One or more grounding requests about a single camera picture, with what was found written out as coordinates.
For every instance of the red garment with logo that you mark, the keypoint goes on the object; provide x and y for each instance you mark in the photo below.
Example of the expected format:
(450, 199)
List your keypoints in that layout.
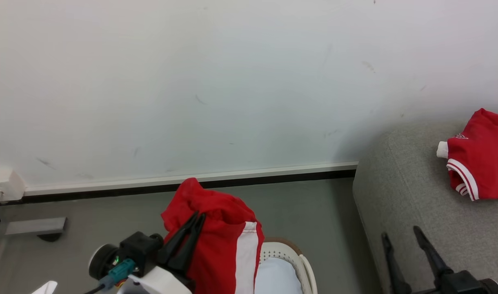
(481, 159)

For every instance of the white and black baseboard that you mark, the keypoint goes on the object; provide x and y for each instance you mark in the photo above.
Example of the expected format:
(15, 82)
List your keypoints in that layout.
(151, 183)

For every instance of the white cloth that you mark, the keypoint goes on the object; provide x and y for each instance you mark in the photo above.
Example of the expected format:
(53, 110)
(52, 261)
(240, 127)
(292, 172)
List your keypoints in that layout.
(277, 277)

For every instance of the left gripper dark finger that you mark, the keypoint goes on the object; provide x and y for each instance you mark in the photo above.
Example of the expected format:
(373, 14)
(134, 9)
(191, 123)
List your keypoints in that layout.
(179, 237)
(190, 249)

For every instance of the black round foot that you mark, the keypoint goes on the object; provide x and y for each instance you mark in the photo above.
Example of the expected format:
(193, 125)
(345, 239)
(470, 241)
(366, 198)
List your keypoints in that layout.
(50, 237)

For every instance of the grey fabric sofa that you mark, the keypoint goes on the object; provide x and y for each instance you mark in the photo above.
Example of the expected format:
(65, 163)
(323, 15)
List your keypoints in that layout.
(408, 196)

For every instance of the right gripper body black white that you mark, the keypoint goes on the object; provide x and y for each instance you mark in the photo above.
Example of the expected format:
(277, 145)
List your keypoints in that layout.
(461, 283)

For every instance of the white wall socket box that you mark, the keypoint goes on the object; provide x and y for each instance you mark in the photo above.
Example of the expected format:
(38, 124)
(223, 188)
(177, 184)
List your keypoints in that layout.
(4, 183)

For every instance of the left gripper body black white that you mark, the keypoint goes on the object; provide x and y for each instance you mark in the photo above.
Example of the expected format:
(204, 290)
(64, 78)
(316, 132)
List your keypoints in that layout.
(163, 283)

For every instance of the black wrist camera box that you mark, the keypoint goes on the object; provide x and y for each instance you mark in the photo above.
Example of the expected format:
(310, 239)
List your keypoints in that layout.
(141, 249)

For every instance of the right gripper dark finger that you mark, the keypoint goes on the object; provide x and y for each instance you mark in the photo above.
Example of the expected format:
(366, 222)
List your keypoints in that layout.
(432, 257)
(394, 269)

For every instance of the red garment wide white stripe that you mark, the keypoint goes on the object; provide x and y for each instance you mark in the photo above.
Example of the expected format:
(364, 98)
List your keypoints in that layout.
(220, 245)

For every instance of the white plastic laundry basket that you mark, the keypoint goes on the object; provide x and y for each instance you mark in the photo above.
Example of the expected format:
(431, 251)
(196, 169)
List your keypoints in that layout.
(304, 263)

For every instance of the grey metal foot bracket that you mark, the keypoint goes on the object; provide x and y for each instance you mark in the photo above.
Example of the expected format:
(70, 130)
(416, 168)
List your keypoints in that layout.
(34, 226)

